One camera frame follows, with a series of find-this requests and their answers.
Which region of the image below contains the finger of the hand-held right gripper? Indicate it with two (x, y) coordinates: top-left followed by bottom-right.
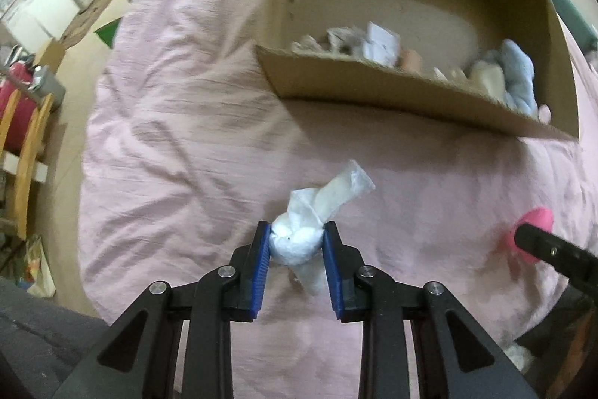
(513, 224), (598, 290)

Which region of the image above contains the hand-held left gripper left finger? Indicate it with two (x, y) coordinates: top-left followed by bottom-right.
(51, 220), (272, 399)

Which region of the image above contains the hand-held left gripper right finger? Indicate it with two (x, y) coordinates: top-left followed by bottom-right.
(321, 220), (538, 399)

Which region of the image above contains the pink sponge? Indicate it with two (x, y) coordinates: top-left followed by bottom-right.
(506, 206), (555, 265)

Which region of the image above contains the white knotted cloth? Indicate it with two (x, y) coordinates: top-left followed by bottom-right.
(270, 160), (376, 296)

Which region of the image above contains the light blue plush cloth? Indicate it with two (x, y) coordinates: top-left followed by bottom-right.
(472, 38), (541, 119)

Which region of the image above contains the cream floral scrunchie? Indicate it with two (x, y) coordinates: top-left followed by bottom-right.
(432, 59), (506, 101)

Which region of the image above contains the cardboard tube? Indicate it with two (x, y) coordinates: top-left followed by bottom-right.
(398, 48), (424, 75)

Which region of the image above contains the beige lace scrunchie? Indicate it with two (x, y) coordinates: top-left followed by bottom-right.
(290, 34), (333, 54)

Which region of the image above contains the clear plastic packet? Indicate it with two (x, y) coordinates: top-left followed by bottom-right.
(326, 21), (403, 67)

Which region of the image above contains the white dotted sheet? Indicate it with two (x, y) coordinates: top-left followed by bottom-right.
(503, 344), (536, 375)

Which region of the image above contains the pink bed sheet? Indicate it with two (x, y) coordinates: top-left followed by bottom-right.
(79, 0), (598, 399)

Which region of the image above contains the colourful floor bag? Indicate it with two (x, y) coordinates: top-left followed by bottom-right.
(13, 234), (58, 299)

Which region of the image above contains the person's grey trouser leg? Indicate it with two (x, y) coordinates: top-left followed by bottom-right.
(0, 277), (115, 399)

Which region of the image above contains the teal headboard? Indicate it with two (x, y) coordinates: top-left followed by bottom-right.
(542, 0), (598, 56)

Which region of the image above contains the wooden chair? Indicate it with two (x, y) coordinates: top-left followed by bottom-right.
(0, 93), (55, 242)

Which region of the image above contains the green bin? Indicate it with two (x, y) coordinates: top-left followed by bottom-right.
(93, 19), (123, 50)

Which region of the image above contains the grey container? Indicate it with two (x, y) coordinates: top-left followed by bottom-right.
(27, 65), (67, 111)

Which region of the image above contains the red suitcase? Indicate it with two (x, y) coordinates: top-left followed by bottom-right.
(0, 61), (34, 153)

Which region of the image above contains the small cardboard box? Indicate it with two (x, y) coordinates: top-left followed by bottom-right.
(34, 38), (65, 73)

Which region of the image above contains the patterned floor rug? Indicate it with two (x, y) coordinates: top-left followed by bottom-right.
(60, 0), (121, 45)

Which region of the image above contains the white kitchen cabinet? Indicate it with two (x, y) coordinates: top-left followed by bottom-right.
(0, 0), (81, 48)

